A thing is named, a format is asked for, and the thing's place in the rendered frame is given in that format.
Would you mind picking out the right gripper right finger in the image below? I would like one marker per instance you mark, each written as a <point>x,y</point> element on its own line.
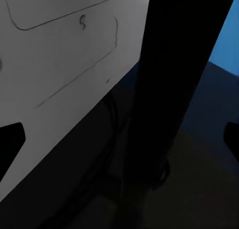
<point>231,138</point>

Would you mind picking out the desk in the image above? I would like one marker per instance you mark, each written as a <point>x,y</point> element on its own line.
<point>201,192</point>

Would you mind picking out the room divider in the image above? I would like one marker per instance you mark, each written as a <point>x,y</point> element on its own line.
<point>225,53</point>

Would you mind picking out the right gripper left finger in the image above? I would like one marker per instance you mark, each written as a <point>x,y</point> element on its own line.
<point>12,138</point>

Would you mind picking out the monitor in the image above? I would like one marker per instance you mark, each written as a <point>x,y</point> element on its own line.
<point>59,58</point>

